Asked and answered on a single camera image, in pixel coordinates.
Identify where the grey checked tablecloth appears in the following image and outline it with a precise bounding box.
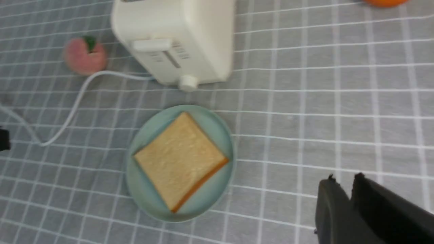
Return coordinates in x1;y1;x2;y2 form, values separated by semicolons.
1;0;433;244

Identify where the white toaster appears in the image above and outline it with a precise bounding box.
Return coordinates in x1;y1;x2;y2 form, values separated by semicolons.
111;0;236;92

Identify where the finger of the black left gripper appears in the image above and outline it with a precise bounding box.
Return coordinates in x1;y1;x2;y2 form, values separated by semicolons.
0;127;11;151

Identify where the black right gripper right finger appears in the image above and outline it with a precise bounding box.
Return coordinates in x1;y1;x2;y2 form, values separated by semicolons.
351;173;434;244

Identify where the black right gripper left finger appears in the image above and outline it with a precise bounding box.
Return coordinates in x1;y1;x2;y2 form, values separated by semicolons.
314;174;384;244

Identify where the toast slice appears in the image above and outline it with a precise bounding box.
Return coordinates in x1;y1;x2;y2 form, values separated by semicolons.
134;112;229;213

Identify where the orange persimmon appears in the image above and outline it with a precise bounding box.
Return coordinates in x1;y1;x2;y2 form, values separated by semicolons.
363;0;408;8

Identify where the white power cable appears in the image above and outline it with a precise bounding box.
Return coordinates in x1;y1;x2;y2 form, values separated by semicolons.
0;70;156;147

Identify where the light green plate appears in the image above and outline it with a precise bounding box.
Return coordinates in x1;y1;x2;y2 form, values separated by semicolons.
124;104;237;223

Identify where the pink peach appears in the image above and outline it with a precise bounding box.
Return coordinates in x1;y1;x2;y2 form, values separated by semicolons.
63;35;107;76

